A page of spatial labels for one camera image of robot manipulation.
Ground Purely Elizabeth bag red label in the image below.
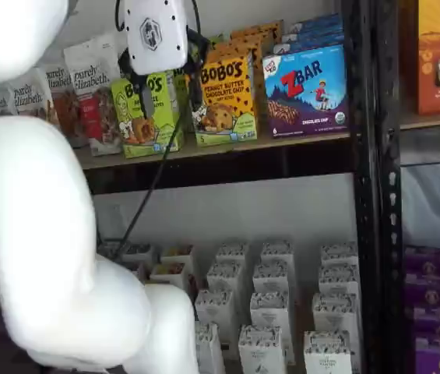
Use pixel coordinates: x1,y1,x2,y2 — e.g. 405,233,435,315
63,34,125,157

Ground long black cable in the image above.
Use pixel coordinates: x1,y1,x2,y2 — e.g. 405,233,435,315
101,0,202,261

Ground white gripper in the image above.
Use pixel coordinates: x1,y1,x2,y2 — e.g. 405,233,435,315
118,0,211,120

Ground white carton colourful top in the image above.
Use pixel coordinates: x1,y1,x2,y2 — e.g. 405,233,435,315
150,262,188,292
160,244,195,274

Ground black metal shelf rack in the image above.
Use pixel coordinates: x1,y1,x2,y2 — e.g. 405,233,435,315
73,0,380,374
376,0,440,374

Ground blue Zbar box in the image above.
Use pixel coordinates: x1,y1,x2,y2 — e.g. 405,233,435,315
290,12,343,34
280,23,346,44
262,34,350,139

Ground white carton dark top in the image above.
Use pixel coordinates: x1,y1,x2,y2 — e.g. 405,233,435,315
121,242,155,266

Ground white carton speckled top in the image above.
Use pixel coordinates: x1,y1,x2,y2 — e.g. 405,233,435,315
249,291,292,333
238,324,285,374
215,242,250,270
261,240,296,270
252,262,293,298
195,320,227,374
320,242,359,270
194,288,234,344
206,261,245,297
312,292,359,337
317,264,361,298
303,330,353,374

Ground short black cable loop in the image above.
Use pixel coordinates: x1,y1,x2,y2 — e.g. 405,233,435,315
114,0,128,33

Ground orange Bobo's snack box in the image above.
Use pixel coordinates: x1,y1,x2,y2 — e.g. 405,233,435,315
191,51,259,148
229,19,285,56
212,37,265,129

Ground Purely Elizabeth bag orange label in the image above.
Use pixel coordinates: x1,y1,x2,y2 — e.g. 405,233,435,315
10,67,55,128

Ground white small carton boxes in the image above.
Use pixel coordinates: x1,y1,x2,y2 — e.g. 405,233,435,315
98,237,361,374

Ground wooden shelf board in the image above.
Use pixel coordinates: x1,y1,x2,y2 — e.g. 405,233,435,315
400,110,440,132
72,132,351,171

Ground Purely Elizabeth bag brown label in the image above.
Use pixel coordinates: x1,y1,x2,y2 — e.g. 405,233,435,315
44,62,85,143

